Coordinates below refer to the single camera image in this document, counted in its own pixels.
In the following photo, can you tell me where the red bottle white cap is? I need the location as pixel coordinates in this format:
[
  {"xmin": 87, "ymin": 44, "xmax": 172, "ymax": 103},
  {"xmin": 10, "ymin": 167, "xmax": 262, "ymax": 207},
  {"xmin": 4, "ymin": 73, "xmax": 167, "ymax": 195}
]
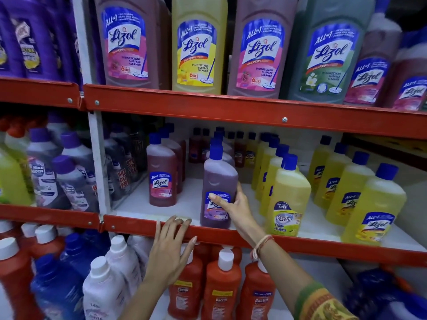
[
  {"xmin": 0, "ymin": 237, "xmax": 44, "ymax": 320},
  {"xmin": 0, "ymin": 220, "xmax": 15, "ymax": 240},
  {"xmin": 30, "ymin": 224, "xmax": 66, "ymax": 264},
  {"xmin": 17, "ymin": 222, "xmax": 41, "ymax": 248}
]

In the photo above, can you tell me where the maroon cleaner bottle blue cap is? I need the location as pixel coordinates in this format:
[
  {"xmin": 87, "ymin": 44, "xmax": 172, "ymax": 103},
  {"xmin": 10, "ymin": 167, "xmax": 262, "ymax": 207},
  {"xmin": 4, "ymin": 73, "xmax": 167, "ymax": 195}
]
[
  {"xmin": 166, "ymin": 123, "xmax": 187, "ymax": 181},
  {"xmin": 147, "ymin": 132, "xmax": 177, "ymax": 208},
  {"xmin": 159, "ymin": 128, "xmax": 183, "ymax": 194}
]

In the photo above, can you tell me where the yellow-edged background shelf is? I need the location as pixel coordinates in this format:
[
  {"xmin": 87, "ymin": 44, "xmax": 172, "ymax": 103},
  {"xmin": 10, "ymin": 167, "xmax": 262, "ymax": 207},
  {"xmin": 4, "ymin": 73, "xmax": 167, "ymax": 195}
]
[{"xmin": 343, "ymin": 132, "xmax": 427, "ymax": 171}]

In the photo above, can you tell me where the group of dark blue bottles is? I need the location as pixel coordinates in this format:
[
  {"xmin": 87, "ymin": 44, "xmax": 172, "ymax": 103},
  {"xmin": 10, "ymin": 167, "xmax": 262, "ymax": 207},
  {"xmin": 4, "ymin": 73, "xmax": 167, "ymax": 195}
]
[{"xmin": 343, "ymin": 266, "xmax": 427, "ymax": 320}]

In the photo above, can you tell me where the pink thread wrist band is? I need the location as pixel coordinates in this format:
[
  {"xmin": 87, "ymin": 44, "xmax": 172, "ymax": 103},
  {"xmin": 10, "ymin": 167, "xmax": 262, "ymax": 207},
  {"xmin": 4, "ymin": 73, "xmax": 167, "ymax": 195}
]
[{"xmin": 250, "ymin": 234, "xmax": 275, "ymax": 261}]

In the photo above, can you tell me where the lime green cleaner bottle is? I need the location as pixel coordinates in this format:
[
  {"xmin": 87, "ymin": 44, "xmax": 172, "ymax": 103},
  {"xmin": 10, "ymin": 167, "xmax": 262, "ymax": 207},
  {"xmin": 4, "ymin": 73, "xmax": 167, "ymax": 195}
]
[{"xmin": 0, "ymin": 143, "xmax": 34, "ymax": 207}]

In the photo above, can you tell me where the orange metal shelf beam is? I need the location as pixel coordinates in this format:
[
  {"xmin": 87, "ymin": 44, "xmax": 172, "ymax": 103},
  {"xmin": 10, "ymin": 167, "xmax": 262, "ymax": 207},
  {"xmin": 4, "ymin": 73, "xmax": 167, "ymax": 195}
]
[
  {"xmin": 0, "ymin": 204, "xmax": 101, "ymax": 230},
  {"xmin": 0, "ymin": 77, "xmax": 81, "ymax": 110},
  {"xmin": 103, "ymin": 214, "xmax": 427, "ymax": 268},
  {"xmin": 83, "ymin": 84, "xmax": 427, "ymax": 140}
]

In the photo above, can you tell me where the person's left forearm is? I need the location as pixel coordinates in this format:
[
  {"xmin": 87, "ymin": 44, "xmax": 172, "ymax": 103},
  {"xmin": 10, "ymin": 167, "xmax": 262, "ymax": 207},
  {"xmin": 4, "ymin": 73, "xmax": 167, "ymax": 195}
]
[{"xmin": 119, "ymin": 278, "xmax": 187, "ymax": 320}]

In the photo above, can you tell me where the orange floor cleaner white cap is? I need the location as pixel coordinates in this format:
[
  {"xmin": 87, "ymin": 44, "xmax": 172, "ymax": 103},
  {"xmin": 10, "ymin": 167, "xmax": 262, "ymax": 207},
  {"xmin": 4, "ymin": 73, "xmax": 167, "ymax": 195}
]
[
  {"xmin": 193, "ymin": 242, "xmax": 213, "ymax": 268},
  {"xmin": 201, "ymin": 248, "xmax": 243, "ymax": 320},
  {"xmin": 210, "ymin": 244, "xmax": 243, "ymax": 265},
  {"xmin": 167, "ymin": 244, "xmax": 205, "ymax": 320},
  {"xmin": 236, "ymin": 260, "xmax": 277, "ymax": 320}
]

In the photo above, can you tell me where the white shelf upright post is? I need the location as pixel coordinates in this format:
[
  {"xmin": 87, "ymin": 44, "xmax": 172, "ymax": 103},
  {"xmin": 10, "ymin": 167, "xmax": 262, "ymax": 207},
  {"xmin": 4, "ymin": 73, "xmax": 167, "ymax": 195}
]
[{"xmin": 71, "ymin": 0, "xmax": 112, "ymax": 217}]

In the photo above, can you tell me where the white shelf board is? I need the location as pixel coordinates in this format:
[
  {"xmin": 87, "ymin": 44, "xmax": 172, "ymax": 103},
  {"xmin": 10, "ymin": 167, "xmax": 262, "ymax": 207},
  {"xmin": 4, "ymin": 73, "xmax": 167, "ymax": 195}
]
[{"xmin": 112, "ymin": 163, "xmax": 427, "ymax": 253}]

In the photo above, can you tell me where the person's left hand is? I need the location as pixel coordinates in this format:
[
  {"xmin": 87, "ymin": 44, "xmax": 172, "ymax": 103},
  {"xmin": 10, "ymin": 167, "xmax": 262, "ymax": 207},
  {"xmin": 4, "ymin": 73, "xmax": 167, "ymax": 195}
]
[{"xmin": 144, "ymin": 215, "xmax": 198, "ymax": 290}]

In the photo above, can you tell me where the group of orange-capped bottles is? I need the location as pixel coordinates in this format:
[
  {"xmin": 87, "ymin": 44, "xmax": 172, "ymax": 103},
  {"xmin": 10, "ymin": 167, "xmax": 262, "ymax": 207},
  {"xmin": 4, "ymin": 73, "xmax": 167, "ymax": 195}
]
[{"xmin": 0, "ymin": 114, "xmax": 47, "ymax": 154}]

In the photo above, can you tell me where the yellow floor cleaner green label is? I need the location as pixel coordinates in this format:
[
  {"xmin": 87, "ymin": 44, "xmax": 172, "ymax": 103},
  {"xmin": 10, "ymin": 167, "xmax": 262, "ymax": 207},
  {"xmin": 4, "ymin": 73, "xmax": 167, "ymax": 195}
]
[{"xmin": 266, "ymin": 154, "xmax": 312, "ymax": 237}]

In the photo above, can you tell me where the large brown bottle pink label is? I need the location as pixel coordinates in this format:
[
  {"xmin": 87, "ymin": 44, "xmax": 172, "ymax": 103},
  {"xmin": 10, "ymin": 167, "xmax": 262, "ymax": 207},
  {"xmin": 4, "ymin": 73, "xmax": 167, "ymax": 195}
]
[
  {"xmin": 94, "ymin": 0, "xmax": 171, "ymax": 90},
  {"xmin": 227, "ymin": 0, "xmax": 299, "ymax": 99}
]

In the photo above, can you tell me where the medium maroon bottle pink label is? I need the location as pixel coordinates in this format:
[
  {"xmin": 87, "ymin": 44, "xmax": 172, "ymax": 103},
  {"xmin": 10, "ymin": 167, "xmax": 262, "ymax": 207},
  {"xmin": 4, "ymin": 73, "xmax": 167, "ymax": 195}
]
[
  {"xmin": 383, "ymin": 26, "xmax": 427, "ymax": 112},
  {"xmin": 343, "ymin": 0, "xmax": 403, "ymax": 106}
]

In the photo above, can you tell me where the person's right hand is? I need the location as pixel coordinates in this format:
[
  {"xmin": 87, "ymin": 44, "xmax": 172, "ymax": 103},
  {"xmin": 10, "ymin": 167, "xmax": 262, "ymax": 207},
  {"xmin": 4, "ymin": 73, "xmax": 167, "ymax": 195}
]
[{"xmin": 208, "ymin": 182, "xmax": 267, "ymax": 246}]

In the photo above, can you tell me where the green orange patterned sleeve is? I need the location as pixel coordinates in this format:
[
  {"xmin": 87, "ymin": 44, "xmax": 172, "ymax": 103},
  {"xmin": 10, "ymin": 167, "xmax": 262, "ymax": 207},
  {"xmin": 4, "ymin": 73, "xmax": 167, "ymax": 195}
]
[{"xmin": 294, "ymin": 281, "xmax": 359, "ymax": 320}]

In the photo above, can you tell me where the row of small dark-capped bottles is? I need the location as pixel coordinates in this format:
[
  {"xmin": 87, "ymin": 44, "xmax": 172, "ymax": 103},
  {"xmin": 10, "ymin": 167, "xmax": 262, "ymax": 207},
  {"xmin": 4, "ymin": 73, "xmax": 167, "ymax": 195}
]
[{"xmin": 188, "ymin": 127, "xmax": 257, "ymax": 169}]

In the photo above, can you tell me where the yellow cleaner bottle blue cap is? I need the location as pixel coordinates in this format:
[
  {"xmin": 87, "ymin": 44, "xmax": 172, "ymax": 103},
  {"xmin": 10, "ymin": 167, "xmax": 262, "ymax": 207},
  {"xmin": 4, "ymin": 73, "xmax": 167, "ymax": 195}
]
[
  {"xmin": 255, "ymin": 136, "xmax": 281, "ymax": 201},
  {"xmin": 251, "ymin": 132, "xmax": 271, "ymax": 191},
  {"xmin": 326, "ymin": 151, "xmax": 375, "ymax": 227},
  {"xmin": 260, "ymin": 144, "xmax": 290, "ymax": 218},
  {"xmin": 341, "ymin": 163, "xmax": 407, "ymax": 246},
  {"xmin": 307, "ymin": 135, "xmax": 333, "ymax": 194},
  {"xmin": 313, "ymin": 142, "xmax": 352, "ymax": 210}
]

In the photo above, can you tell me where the purple cleaner bottle blue cap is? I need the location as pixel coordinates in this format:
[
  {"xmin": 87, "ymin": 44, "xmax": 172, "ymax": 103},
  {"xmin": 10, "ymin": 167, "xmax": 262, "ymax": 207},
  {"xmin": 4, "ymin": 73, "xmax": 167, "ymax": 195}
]
[{"xmin": 200, "ymin": 145, "xmax": 239, "ymax": 230}]

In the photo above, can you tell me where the large yellow cleaner bottle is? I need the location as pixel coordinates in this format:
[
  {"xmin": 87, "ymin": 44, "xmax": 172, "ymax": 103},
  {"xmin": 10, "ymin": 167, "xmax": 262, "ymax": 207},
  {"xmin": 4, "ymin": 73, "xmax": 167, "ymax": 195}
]
[{"xmin": 171, "ymin": 0, "xmax": 229, "ymax": 95}]

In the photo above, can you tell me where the group of grey purple-capped bottles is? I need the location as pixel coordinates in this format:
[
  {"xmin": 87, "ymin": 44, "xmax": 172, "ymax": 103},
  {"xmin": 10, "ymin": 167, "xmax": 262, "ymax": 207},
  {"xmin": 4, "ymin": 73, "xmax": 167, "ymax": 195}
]
[{"xmin": 26, "ymin": 113, "xmax": 99, "ymax": 213}]

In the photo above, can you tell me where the group of dark grey bottles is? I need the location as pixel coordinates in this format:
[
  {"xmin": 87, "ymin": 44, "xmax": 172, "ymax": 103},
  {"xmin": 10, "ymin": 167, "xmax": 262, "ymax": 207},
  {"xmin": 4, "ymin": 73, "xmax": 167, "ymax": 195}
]
[{"xmin": 103, "ymin": 122, "xmax": 149, "ymax": 203}]

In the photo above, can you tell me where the person's right forearm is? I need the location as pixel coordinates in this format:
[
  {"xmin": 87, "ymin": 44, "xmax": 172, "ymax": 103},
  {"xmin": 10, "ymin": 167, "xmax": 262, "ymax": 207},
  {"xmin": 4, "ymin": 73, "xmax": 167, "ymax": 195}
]
[{"xmin": 254, "ymin": 237, "xmax": 316, "ymax": 308}]

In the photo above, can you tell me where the large green cleaner bottle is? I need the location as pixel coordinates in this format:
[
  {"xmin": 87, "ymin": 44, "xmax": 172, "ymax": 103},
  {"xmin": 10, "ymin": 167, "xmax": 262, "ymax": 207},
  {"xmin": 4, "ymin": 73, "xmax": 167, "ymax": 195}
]
[{"xmin": 288, "ymin": 0, "xmax": 376, "ymax": 104}]

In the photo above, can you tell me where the group of purple toilet cleaners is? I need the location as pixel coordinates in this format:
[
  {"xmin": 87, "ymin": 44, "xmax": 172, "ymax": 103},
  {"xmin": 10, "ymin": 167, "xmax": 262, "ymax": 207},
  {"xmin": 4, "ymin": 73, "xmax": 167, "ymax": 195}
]
[{"xmin": 0, "ymin": 0, "xmax": 83, "ymax": 84}]

